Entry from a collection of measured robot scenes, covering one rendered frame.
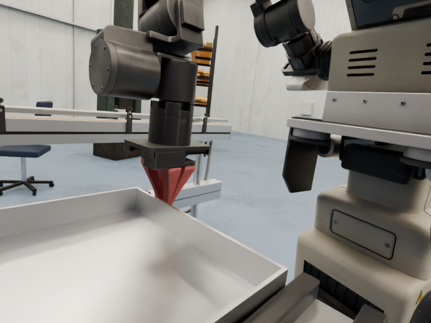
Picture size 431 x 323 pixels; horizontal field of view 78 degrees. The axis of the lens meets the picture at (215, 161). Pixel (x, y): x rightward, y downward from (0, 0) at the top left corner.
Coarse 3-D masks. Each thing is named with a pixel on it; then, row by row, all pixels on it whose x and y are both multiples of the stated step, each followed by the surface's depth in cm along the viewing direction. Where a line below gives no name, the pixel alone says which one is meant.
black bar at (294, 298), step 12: (300, 276) 25; (288, 288) 24; (300, 288) 24; (312, 288) 24; (276, 300) 22; (288, 300) 22; (300, 300) 22; (312, 300) 25; (264, 312) 20; (276, 312) 21; (288, 312) 21; (300, 312) 23
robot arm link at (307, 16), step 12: (264, 0) 53; (300, 0) 50; (252, 12) 56; (264, 12) 55; (300, 12) 50; (312, 12) 54; (264, 24) 55; (300, 24) 51; (312, 24) 54; (264, 36) 56
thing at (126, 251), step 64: (128, 192) 40; (0, 256) 26; (64, 256) 27; (128, 256) 29; (192, 256) 30; (256, 256) 26; (0, 320) 19; (64, 320) 20; (128, 320) 21; (192, 320) 21
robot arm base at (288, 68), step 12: (312, 36) 57; (288, 48) 60; (300, 48) 59; (312, 48) 58; (288, 60) 62; (300, 60) 60; (312, 60) 60; (288, 72) 66; (300, 72) 63; (312, 72) 60
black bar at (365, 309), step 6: (366, 306) 22; (360, 312) 22; (366, 312) 22; (372, 312) 22; (378, 312) 22; (360, 318) 21; (366, 318) 21; (372, 318) 21; (378, 318) 21; (384, 318) 21
